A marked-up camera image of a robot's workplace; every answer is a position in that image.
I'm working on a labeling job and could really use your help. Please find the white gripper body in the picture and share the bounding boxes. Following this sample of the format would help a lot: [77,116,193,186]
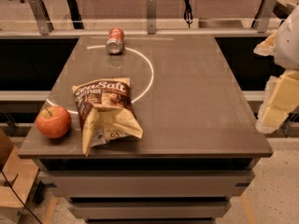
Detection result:
[274,6,299,70]

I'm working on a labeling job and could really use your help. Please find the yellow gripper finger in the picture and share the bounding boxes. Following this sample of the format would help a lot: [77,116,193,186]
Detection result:
[253,32,277,56]
[255,70,299,133]

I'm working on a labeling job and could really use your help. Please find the red apple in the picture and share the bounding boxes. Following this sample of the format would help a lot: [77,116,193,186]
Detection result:
[36,106,71,139]

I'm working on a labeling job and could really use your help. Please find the grey drawer cabinet table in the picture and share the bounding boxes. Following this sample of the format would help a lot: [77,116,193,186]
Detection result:
[19,35,272,224]

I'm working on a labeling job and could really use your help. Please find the red soda can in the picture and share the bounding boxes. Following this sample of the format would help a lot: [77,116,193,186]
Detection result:
[106,28,124,54]

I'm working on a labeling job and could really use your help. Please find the sea salt chip bag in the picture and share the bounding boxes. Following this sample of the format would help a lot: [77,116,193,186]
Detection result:
[72,77,143,156]

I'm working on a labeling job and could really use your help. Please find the wooden crate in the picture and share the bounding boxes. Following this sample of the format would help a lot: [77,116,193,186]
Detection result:
[0,130,38,224]

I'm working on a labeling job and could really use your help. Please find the right metal railing bracket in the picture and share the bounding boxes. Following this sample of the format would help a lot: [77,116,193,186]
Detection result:
[254,0,277,33]

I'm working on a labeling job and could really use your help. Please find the metal railing bracket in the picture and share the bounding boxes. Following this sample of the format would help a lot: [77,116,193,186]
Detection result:
[254,0,277,33]
[147,0,156,35]
[27,0,53,35]

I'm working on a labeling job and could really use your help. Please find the black hanging cable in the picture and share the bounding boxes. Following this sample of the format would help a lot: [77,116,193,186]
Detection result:
[182,0,194,29]

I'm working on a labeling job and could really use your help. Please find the middle metal railing bracket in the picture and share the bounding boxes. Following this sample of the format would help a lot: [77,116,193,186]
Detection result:
[147,0,156,35]

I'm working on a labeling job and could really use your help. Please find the left metal railing bracket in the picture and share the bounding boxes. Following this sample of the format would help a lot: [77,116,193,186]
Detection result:
[27,0,53,35]

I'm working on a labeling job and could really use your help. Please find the black floor cable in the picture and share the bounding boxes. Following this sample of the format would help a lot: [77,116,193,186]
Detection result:
[0,168,43,224]

